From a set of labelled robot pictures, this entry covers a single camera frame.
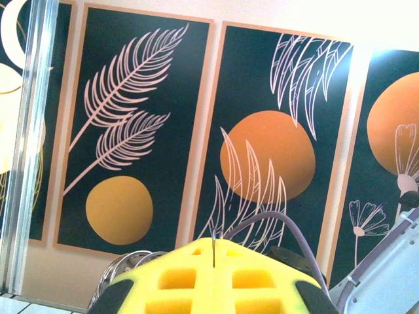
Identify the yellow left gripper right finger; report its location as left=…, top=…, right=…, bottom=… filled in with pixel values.
left=213, top=237, right=340, bottom=314

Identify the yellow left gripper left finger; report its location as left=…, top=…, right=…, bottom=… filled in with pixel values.
left=87, top=237, right=215, bottom=314

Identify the feather and yellow disc panel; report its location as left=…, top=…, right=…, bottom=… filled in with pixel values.
left=52, top=3, right=215, bottom=259

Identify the orange disc and leaves panel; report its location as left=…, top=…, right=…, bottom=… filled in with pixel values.
left=188, top=21, right=356, bottom=262

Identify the purple cable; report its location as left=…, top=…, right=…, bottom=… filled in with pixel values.
left=225, top=211, right=419, bottom=314

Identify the flower wall panel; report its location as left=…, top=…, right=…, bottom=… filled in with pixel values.
left=327, top=48, right=419, bottom=288

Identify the aluminium corner post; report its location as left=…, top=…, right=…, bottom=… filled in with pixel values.
left=0, top=0, right=62, bottom=295

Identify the cream disc wall panel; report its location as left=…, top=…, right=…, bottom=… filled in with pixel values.
left=0, top=0, right=75, bottom=245

